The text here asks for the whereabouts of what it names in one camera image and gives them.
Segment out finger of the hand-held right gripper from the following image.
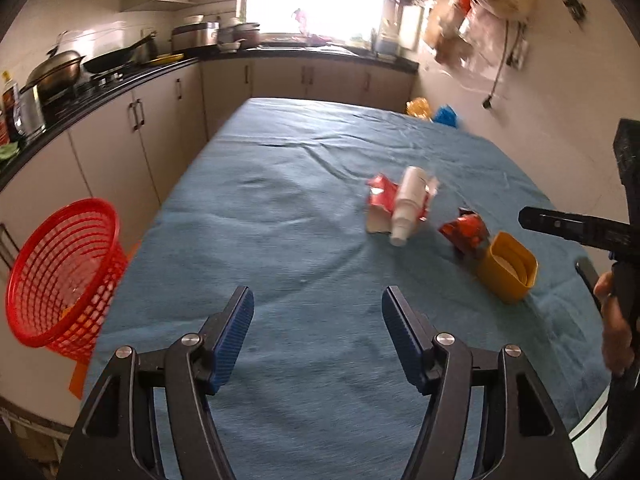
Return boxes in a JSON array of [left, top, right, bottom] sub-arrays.
[[518, 206, 631, 251]]

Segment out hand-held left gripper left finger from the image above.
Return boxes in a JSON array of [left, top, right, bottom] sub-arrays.
[[59, 286, 256, 480]]

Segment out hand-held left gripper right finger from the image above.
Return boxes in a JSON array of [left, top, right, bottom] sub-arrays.
[[381, 285, 586, 480]]

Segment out red plastic basket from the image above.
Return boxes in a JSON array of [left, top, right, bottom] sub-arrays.
[[5, 197, 129, 364]]

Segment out person's right forearm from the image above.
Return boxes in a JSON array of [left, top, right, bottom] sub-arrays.
[[595, 367, 640, 480]]

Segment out person's right hand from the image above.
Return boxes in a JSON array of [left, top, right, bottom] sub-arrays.
[[592, 270, 640, 379]]

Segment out yellow plastic container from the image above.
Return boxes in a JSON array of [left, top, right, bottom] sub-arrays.
[[476, 231, 540, 305]]

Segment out red foil wrapper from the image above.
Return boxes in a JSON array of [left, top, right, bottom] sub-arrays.
[[365, 173, 441, 235], [439, 207, 492, 260]]

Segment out blue table cloth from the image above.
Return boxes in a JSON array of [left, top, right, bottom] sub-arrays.
[[82, 97, 613, 480]]

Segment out white plastic bottle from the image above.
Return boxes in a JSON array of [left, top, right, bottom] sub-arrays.
[[389, 166, 432, 247]]

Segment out blue plastic bag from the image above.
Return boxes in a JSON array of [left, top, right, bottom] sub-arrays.
[[432, 105, 460, 129]]

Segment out yellow plastic bag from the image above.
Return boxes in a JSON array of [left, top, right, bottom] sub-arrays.
[[405, 97, 432, 120]]

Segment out beige base cabinet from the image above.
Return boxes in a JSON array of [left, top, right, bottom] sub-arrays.
[[0, 57, 208, 261], [200, 49, 420, 137]]

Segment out white cutting board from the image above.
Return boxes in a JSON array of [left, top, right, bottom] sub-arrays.
[[400, 5, 427, 52]]

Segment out utensil holder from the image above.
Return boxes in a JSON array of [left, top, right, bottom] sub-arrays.
[[372, 27, 401, 59]]

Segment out gas stove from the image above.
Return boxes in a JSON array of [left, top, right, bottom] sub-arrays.
[[44, 67, 127, 112]]

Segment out steel kettle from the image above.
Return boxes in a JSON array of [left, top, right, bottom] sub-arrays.
[[17, 85, 47, 137]]

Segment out small cooking pot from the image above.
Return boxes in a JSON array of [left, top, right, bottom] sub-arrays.
[[232, 22, 262, 49]]

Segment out steel rice cooker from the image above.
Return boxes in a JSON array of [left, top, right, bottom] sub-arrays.
[[171, 22, 221, 52]]

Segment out black frying pan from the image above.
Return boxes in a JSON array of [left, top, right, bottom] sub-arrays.
[[82, 32, 159, 74]]

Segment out dark sauce bottle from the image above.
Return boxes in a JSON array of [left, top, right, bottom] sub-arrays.
[[0, 71, 24, 147]]

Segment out steel wok with lid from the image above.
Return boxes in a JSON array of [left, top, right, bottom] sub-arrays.
[[25, 50, 87, 102]]

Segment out wall power socket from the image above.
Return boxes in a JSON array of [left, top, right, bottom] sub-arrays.
[[507, 40, 531, 71]]

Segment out black cable with plug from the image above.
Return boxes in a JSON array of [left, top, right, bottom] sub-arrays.
[[482, 20, 512, 110]]

